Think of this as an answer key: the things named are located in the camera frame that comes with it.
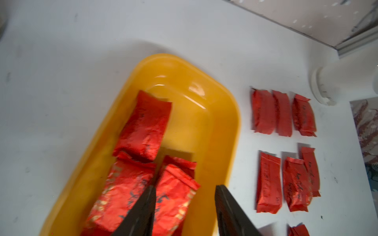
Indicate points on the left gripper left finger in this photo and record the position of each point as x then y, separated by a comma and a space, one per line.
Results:
140, 219

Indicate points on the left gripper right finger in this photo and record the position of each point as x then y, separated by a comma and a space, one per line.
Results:
232, 221

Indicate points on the red tea bag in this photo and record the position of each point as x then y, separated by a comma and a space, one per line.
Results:
308, 155
143, 133
264, 115
269, 190
299, 230
297, 185
187, 166
126, 181
303, 116
283, 115
174, 193

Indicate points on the yellow plastic storage box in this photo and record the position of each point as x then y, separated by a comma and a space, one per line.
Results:
204, 126

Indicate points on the white utensil cup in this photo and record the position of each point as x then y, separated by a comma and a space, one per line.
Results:
353, 77

